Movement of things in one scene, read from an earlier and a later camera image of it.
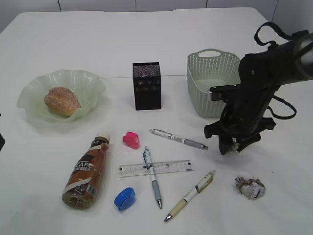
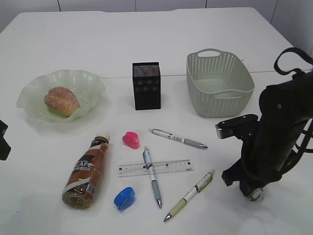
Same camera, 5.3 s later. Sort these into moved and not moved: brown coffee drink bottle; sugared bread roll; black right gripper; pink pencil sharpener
Moved: black right gripper
Not moved: pink pencil sharpener; brown coffee drink bottle; sugared bread roll
